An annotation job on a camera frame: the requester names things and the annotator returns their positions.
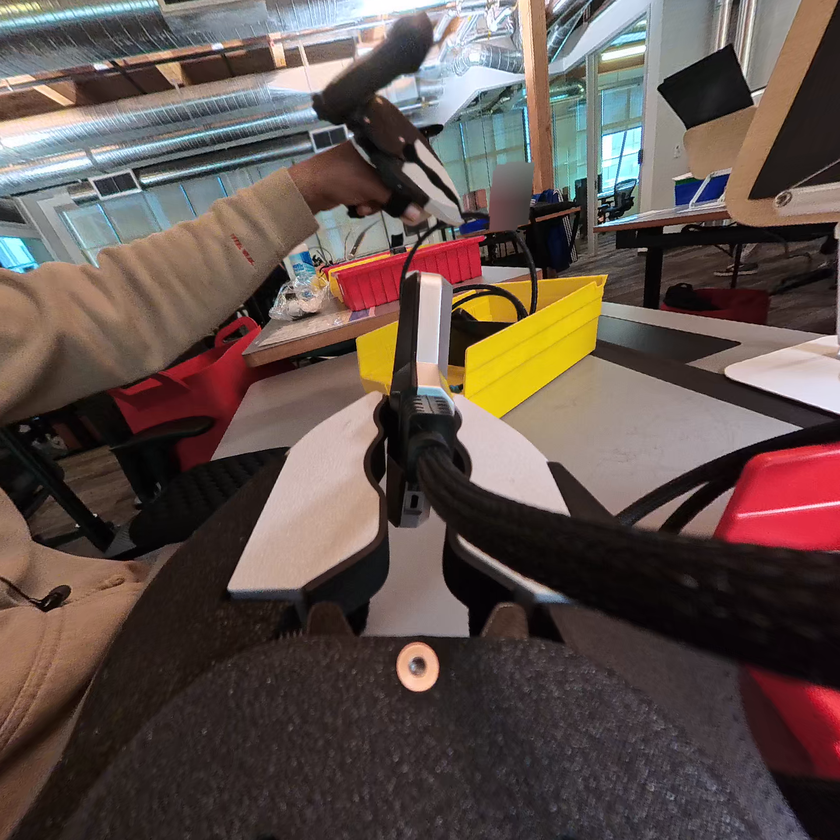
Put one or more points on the wooden pillar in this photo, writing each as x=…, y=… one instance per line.
x=535, y=98

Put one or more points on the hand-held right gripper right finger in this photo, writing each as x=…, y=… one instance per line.
x=505, y=453

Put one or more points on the crumpled clear plastic bag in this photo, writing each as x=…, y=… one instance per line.
x=298, y=298

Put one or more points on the silver hub adapter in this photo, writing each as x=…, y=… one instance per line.
x=430, y=315

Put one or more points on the black mesh office chair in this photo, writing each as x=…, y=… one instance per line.
x=197, y=492

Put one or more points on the person's left forearm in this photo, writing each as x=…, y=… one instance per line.
x=164, y=289

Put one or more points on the red floor basket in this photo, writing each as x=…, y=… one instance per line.
x=735, y=305

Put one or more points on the red tote bag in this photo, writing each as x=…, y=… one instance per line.
x=197, y=387

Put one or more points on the silver insulated air duct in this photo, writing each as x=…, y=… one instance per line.
x=131, y=124
x=98, y=33

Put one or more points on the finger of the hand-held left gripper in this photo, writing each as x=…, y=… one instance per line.
x=436, y=174
x=430, y=197

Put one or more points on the silver flexible air duct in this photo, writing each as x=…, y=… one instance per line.
x=479, y=62

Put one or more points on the wooden sign board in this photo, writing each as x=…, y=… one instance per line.
x=705, y=85
x=807, y=98

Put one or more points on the black legged desk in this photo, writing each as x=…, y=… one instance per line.
x=656, y=220

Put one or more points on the clear plastic bottle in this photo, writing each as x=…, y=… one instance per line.
x=302, y=262

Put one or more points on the person's torso beige hoodie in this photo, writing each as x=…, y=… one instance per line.
x=39, y=656

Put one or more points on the person's left hand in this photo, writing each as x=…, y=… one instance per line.
x=334, y=177

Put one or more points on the red plastic bin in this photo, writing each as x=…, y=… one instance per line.
x=407, y=275
x=787, y=499

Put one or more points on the black bin divider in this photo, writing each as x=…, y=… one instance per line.
x=472, y=341

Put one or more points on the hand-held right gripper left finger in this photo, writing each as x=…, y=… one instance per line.
x=308, y=512

